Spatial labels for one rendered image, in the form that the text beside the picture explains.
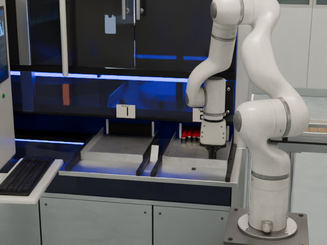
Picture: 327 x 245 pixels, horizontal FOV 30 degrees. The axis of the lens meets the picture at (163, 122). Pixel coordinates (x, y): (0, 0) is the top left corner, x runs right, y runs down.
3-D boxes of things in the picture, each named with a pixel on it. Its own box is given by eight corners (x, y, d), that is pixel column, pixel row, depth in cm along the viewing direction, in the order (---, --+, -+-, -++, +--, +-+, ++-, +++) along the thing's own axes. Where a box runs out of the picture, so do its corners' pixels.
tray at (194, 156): (175, 138, 277) (175, 131, 276) (232, 142, 273) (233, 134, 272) (162, 164, 245) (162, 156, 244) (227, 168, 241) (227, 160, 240)
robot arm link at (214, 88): (205, 114, 232) (227, 113, 234) (206, 80, 228) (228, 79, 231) (198, 109, 240) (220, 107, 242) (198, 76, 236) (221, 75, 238)
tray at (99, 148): (102, 134, 283) (102, 127, 282) (157, 137, 278) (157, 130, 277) (81, 159, 251) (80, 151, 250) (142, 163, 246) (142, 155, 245)
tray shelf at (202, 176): (92, 137, 284) (92, 133, 284) (243, 146, 273) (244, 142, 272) (58, 175, 239) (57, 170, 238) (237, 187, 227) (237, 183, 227)
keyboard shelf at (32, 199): (3, 162, 276) (3, 156, 275) (63, 164, 274) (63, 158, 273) (-36, 203, 233) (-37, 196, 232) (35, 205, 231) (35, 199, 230)
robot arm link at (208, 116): (226, 109, 240) (226, 116, 241) (204, 108, 242) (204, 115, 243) (225, 114, 232) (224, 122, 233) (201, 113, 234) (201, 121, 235)
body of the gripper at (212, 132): (227, 114, 240) (226, 141, 244) (201, 113, 242) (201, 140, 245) (226, 119, 233) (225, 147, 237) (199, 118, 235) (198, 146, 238)
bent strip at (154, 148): (151, 158, 252) (151, 145, 250) (158, 158, 251) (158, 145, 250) (145, 170, 239) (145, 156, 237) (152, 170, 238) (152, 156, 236)
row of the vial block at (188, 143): (181, 143, 270) (182, 133, 268) (222, 146, 267) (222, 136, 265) (181, 145, 268) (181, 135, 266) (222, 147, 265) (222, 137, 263)
